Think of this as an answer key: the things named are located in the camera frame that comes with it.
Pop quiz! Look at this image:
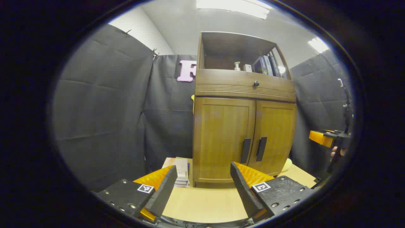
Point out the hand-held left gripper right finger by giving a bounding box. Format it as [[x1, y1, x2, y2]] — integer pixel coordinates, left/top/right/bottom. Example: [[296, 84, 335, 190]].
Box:
[[230, 161, 317, 223]]

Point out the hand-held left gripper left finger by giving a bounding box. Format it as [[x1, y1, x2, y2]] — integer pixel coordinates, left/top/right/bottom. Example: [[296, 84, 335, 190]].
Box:
[[94, 165, 178, 224]]

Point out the wooden cabinet door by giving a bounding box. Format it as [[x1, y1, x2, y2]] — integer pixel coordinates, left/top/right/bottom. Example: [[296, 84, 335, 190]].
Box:
[[193, 97, 256, 184], [248, 100, 297, 177]]

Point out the brown wooden shoe cabinet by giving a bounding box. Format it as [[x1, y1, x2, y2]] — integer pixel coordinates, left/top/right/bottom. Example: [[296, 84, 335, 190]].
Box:
[[192, 31, 297, 189]]

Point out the wooden cabinet drawer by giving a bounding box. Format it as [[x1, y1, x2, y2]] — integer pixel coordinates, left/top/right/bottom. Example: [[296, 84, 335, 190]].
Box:
[[195, 69, 297, 102]]

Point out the thick white paperback book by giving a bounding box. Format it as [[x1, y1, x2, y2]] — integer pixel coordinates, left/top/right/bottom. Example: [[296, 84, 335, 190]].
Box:
[[162, 157, 190, 184]]

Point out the small ceiling light panel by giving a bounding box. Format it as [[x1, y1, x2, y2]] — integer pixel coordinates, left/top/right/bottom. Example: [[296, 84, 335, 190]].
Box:
[[308, 37, 330, 54]]

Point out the black backdrop cloth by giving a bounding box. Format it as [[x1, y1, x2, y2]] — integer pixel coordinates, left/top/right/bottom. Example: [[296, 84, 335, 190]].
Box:
[[52, 24, 353, 192]]

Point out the long ceiling light panel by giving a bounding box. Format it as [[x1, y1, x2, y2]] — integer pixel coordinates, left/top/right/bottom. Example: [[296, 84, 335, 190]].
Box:
[[196, 0, 273, 20]]

